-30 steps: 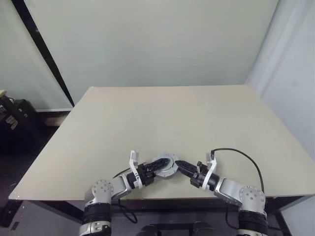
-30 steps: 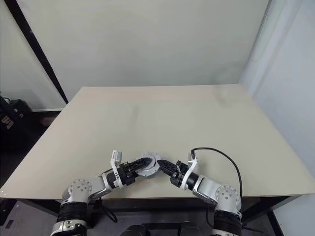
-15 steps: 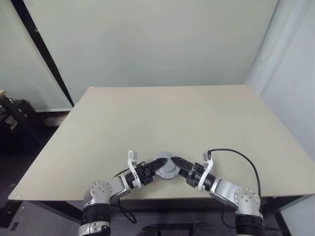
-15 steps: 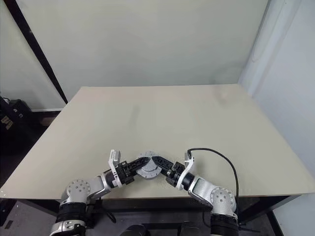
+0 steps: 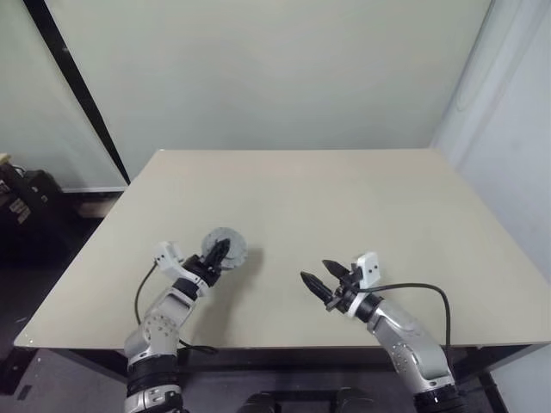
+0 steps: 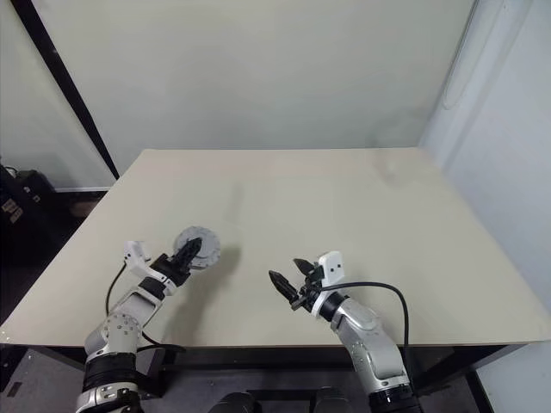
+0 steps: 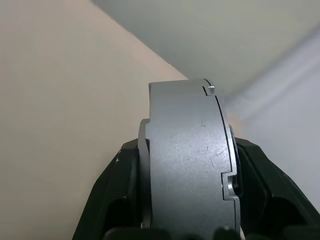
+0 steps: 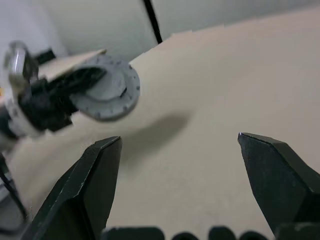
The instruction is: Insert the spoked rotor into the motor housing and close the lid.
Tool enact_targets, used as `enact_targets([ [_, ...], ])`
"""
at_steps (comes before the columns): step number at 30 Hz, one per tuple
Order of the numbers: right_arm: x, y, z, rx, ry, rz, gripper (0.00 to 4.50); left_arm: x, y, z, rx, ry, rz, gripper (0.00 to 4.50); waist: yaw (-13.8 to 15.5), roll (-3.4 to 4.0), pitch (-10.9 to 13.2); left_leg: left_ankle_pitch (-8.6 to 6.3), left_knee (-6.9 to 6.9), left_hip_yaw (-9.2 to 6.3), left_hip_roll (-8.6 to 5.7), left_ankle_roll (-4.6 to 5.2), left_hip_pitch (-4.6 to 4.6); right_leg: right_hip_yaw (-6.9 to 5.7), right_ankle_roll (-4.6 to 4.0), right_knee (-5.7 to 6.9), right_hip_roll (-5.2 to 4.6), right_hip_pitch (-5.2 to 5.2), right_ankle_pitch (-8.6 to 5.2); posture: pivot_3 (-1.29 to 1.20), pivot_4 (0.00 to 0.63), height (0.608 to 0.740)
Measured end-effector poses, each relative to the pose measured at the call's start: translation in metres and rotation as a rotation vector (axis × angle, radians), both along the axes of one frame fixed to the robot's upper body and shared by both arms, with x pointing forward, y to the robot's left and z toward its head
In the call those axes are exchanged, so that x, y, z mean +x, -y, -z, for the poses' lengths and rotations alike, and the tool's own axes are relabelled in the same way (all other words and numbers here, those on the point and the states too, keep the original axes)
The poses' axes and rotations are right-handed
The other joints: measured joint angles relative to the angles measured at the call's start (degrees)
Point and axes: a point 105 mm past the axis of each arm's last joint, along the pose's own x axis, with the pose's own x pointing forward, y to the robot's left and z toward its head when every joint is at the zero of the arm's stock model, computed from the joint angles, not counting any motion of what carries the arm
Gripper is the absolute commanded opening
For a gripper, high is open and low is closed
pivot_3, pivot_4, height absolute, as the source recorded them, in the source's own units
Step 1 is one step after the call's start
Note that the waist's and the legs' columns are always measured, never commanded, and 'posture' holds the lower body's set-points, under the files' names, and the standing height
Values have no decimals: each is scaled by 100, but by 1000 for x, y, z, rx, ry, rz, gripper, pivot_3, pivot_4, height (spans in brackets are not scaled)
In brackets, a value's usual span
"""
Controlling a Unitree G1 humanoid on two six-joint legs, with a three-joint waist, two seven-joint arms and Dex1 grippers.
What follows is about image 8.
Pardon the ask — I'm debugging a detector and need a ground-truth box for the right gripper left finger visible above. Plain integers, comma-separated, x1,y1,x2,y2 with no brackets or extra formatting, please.
31,135,124,240

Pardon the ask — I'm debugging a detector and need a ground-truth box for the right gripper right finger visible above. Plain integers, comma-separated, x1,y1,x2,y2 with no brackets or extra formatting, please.
236,131,320,233

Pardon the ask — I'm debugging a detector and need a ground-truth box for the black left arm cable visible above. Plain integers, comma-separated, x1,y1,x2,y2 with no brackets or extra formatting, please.
0,152,29,221

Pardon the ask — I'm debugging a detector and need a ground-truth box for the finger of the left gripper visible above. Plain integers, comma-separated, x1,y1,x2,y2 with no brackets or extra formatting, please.
49,63,108,88

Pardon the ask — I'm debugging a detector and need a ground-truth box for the grey round motor lid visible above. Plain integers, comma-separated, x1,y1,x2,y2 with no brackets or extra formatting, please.
69,54,141,123

